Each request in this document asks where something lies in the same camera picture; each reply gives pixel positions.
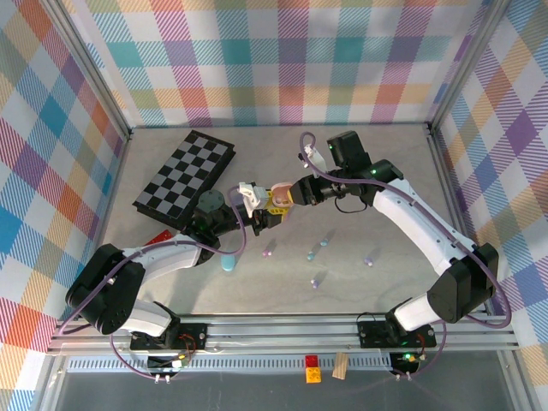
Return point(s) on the pink earbud charging case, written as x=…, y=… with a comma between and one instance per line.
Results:
x=278, y=198

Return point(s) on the light blue earbud charging case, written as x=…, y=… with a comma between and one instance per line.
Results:
x=228, y=263

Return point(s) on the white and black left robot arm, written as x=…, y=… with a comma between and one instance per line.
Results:
x=171, y=257

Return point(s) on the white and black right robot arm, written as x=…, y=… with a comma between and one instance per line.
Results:
x=411, y=222

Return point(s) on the black and grey chessboard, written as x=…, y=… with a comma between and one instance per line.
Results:
x=188, y=171

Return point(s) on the red toy brick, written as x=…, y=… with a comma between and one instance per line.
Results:
x=160, y=237

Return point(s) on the small red toy block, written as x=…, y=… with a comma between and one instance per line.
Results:
x=311, y=361

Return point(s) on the small wooden block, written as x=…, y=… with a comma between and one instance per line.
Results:
x=340, y=365

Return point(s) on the small black circuit board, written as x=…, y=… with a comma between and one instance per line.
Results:
x=167, y=363
x=409, y=361

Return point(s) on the yellow toy block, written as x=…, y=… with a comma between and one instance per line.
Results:
x=313, y=375

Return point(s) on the aluminium side rail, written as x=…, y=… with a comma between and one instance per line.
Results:
x=450, y=180
x=111, y=180

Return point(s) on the wide aluminium base rail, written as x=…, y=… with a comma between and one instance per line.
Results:
x=278, y=334

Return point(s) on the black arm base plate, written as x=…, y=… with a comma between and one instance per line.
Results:
x=192, y=336
x=372, y=336

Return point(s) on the aluminium frame post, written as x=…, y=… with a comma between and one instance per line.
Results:
x=466, y=64
x=93, y=68

